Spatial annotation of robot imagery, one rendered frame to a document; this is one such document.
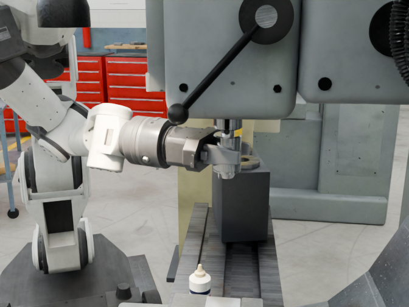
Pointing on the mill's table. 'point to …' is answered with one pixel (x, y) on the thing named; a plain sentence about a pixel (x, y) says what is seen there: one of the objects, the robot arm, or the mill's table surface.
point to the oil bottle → (199, 282)
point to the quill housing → (179, 63)
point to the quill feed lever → (269, 35)
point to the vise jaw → (188, 300)
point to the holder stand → (243, 201)
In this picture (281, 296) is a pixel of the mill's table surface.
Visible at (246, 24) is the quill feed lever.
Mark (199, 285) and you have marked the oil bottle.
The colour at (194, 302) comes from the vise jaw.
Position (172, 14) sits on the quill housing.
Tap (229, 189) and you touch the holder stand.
